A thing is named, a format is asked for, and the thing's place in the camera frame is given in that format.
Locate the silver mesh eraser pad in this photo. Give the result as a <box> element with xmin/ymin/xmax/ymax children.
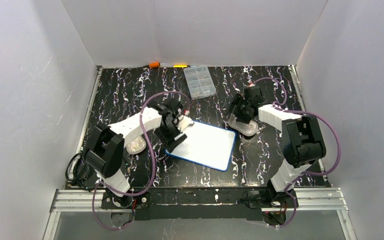
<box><xmin>227</xmin><ymin>114</ymin><xmax>259</xmax><ymax>137</ymax></box>
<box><xmin>126</xmin><ymin>135</ymin><xmax>147</xmax><ymax>155</ymax></box>

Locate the blue framed whiteboard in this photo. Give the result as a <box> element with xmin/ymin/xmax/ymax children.
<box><xmin>165</xmin><ymin>121</ymin><xmax>237</xmax><ymax>172</ymax></box>

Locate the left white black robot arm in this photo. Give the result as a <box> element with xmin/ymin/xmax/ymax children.
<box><xmin>81</xmin><ymin>99</ymin><xmax>194</xmax><ymax>197</ymax></box>

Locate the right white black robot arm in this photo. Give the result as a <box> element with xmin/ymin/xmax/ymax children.
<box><xmin>227</xmin><ymin>85</ymin><xmax>326</xmax><ymax>193</ymax></box>

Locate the clear plastic screw box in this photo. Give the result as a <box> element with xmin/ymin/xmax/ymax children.
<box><xmin>183</xmin><ymin>66</ymin><xmax>216</xmax><ymax>100</ymax></box>

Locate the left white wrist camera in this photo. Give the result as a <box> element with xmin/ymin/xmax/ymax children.
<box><xmin>177</xmin><ymin>115</ymin><xmax>195</xmax><ymax>132</ymax></box>

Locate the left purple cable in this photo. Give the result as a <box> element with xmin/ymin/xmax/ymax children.
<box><xmin>90</xmin><ymin>91</ymin><xmax>192</xmax><ymax>232</ymax></box>

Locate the purple cable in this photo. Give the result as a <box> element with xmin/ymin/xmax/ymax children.
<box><xmin>248</xmin><ymin>76</ymin><xmax>343</xmax><ymax>229</ymax></box>
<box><xmin>90</xmin><ymin>91</ymin><xmax>192</xmax><ymax>232</ymax></box>

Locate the yellow handled tool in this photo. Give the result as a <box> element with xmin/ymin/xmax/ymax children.
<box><xmin>172</xmin><ymin>64</ymin><xmax>189</xmax><ymax>68</ymax></box>

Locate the orange handled tool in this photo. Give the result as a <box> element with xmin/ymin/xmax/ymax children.
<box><xmin>148</xmin><ymin>61</ymin><xmax>161</xmax><ymax>69</ymax></box>

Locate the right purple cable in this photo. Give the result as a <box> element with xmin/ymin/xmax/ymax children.
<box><xmin>248</xmin><ymin>76</ymin><xmax>343</xmax><ymax>229</ymax></box>

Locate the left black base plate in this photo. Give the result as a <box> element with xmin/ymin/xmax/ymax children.
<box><xmin>101</xmin><ymin>192</ymin><xmax>151</xmax><ymax>210</ymax></box>

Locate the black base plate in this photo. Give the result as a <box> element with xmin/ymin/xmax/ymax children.
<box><xmin>101</xmin><ymin>192</ymin><xmax>151</xmax><ymax>210</ymax></box>
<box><xmin>240</xmin><ymin>188</ymin><xmax>299</xmax><ymax>209</ymax></box>

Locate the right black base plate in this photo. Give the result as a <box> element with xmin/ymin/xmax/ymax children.
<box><xmin>240</xmin><ymin>188</ymin><xmax>299</xmax><ymax>209</ymax></box>

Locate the black cable bundle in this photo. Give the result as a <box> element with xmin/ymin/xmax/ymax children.
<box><xmin>65</xmin><ymin>152</ymin><xmax>94</xmax><ymax>190</ymax></box>

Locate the aluminium rail frame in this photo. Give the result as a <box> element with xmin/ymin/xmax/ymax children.
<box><xmin>44</xmin><ymin>187</ymin><xmax>356</xmax><ymax>240</ymax></box>

